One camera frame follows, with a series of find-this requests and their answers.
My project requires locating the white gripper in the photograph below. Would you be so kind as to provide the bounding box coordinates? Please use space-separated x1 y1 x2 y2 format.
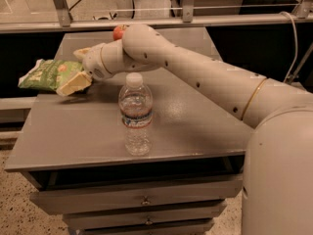
57 44 107 97

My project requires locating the green jalapeno chip bag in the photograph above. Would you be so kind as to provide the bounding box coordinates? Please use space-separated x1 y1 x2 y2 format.
18 59 83 91

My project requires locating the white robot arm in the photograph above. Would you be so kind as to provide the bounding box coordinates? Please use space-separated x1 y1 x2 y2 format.
73 24 313 235

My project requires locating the clear plastic water bottle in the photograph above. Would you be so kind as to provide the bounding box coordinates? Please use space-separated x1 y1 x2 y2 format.
118 72 153 156

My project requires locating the red apple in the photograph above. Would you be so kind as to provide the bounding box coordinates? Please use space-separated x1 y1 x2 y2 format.
112 25 127 40

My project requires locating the top grey drawer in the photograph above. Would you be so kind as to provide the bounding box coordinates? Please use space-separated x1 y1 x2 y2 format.
30 174 243 214

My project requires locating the grey drawer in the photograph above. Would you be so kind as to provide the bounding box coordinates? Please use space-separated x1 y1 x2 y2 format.
63 200 226 229
30 174 243 214
82 218 214 235

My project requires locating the middle grey drawer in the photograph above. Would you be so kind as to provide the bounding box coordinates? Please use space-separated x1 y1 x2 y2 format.
63 200 226 229

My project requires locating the bottom grey drawer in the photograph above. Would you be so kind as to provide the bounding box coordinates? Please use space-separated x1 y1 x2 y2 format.
82 218 214 235

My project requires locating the white cable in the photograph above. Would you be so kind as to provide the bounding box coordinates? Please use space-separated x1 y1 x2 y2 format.
279 11 299 84

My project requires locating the metal guard rail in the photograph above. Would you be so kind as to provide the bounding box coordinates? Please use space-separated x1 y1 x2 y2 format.
0 0 313 33

